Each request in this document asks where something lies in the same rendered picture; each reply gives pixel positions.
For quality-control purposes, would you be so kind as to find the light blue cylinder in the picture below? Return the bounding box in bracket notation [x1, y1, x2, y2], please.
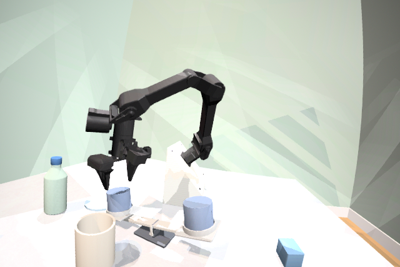
[182, 196, 214, 231]

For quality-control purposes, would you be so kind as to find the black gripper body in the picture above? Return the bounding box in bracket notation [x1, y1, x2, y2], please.
[87, 134, 136, 171]

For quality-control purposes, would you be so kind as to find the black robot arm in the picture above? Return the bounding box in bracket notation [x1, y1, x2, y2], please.
[86, 69, 226, 168]

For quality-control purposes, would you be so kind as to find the white bottle with blue cap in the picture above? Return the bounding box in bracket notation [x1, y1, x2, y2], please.
[43, 156, 68, 215]

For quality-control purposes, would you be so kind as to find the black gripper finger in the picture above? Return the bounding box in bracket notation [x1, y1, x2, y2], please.
[95, 168, 113, 190]
[126, 160, 140, 182]

